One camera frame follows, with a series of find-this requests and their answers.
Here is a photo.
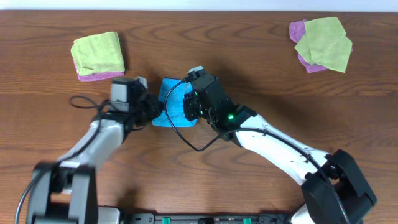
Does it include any folded green cloth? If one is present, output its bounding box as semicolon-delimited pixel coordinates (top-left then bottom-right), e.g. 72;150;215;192
71;32;125;76

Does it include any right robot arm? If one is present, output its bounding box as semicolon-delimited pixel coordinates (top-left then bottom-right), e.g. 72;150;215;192
183;72;377;223

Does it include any folded purple cloth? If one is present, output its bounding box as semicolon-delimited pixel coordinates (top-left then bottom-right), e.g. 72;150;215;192
74;63;125;82

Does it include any crumpled purple cloth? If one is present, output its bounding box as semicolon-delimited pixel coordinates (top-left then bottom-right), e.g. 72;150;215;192
289;19;354;74

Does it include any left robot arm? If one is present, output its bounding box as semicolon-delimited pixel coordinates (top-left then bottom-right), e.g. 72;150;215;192
21;77;162;224

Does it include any blue microfiber cloth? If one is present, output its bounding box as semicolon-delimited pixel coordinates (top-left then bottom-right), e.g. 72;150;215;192
159;78;197;128

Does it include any crumpled green cloth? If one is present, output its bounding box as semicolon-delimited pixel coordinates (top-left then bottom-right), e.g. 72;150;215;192
294;16;353;73

